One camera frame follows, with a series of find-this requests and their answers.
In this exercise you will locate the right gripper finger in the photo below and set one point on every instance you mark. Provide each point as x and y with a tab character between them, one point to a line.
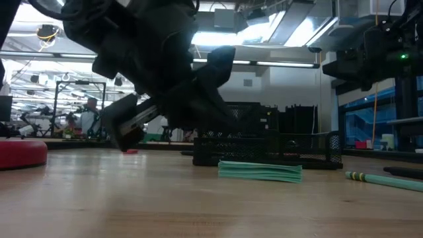
350	67

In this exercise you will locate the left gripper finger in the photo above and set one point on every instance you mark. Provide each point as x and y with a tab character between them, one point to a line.
115	119
198	112

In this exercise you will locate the black pen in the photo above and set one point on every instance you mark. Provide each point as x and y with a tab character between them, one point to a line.
187	153
406	172

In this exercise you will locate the green sticky note pad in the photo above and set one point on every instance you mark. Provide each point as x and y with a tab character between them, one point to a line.
261	172

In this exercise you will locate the black mesh desk organizer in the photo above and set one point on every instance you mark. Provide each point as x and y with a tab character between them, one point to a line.
297	152

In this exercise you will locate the teal pencil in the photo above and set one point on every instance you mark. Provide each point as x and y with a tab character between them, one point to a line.
390	181

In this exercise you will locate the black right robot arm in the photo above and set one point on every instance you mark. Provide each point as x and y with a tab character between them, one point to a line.
413	13

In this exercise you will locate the person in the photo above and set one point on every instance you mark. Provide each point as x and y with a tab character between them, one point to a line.
87	119

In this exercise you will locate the long ceiling light bar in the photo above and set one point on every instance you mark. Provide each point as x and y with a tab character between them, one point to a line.
284	63

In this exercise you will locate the black background box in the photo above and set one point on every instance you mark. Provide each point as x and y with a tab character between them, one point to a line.
300	119

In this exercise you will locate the red box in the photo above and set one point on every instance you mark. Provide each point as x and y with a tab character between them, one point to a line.
361	144

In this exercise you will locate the red desk lamp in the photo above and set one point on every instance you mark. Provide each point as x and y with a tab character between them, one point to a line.
20	153

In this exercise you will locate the dark monitor screen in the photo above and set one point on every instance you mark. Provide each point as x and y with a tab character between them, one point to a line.
6	109

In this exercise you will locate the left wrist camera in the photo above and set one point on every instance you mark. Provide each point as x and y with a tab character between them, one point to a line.
216	69

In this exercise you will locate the black metal table frame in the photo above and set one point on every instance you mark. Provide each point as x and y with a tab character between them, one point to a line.
165	145

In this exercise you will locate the black background gantry frame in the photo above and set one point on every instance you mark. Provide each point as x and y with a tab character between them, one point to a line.
79	82

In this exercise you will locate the black vertical post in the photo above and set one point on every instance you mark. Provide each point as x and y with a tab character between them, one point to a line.
406	115

